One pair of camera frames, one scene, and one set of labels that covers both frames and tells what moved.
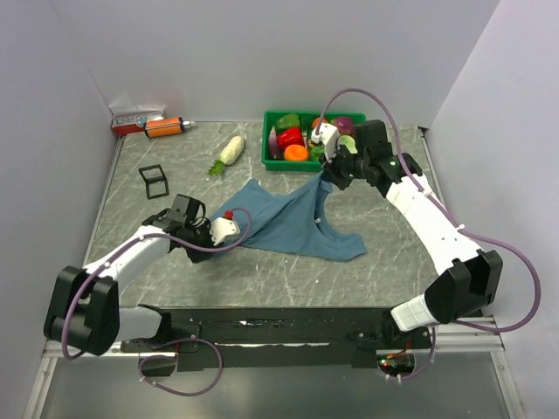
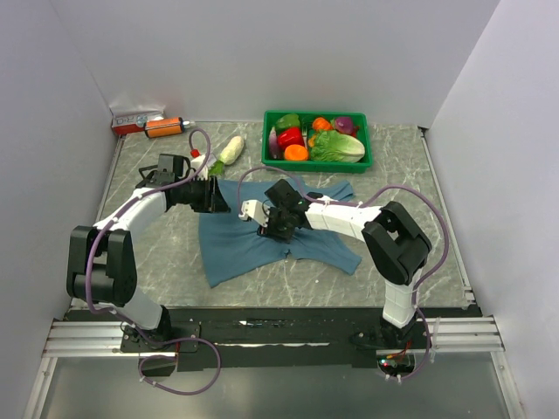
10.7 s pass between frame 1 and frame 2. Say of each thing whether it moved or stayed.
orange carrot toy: stayed
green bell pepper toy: stayed
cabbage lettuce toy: stayed
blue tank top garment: moved
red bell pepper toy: stayed
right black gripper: moved
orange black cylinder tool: stayed
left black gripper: moved
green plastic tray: stayed
